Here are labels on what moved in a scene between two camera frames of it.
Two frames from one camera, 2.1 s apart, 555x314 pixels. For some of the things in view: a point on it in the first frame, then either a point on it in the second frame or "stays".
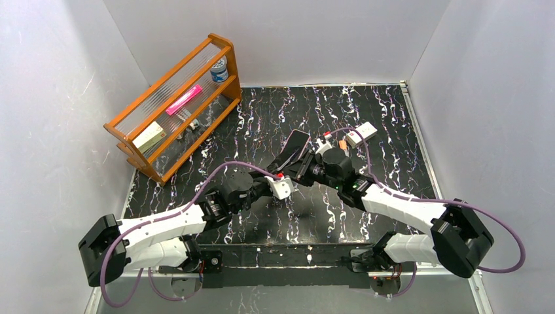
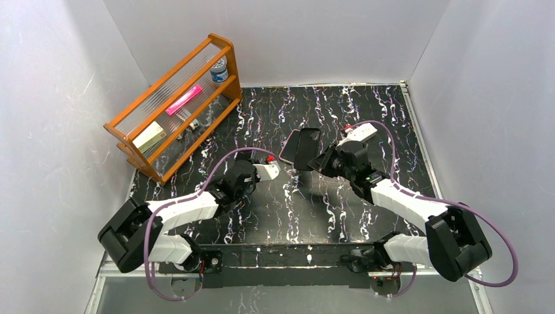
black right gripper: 305,163 → 321,159
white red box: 354,139 stays
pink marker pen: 177,104 stays
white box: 323,146 → 355,140
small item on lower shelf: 194,124 stays
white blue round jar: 219,70 stays
